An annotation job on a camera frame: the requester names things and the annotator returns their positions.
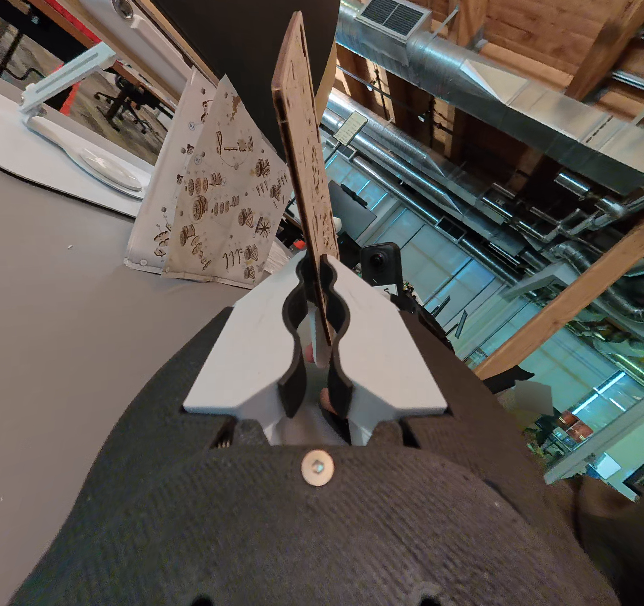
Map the model instruction booklet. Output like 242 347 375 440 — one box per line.
125 67 293 285

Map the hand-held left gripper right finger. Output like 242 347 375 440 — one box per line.
321 254 449 445

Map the metal air duct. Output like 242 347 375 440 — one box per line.
334 0 644 184

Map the black office chair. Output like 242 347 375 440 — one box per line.
96 75 147 134

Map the black panel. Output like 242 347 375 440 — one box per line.
126 0 348 164

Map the person's right hand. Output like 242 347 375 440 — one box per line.
303 344 344 415

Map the dark background monitor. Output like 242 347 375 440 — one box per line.
327 181 378 245

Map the laser-cut wooden model sheet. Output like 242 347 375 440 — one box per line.
272 11 340 345

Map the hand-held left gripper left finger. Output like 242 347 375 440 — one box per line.
182 253 309 428

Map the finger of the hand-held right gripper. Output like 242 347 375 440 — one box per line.
309 310 331 368

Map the white desk lamp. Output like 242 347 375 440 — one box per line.
20 0 194 199

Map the wooden beam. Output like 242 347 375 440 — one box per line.
475 224 644 380

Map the white vent grille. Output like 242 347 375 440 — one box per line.
355 0 433 41

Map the bundle of silver pipes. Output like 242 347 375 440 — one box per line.
322 93 644 325

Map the grey desk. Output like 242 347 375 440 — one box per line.
0 171 282 602

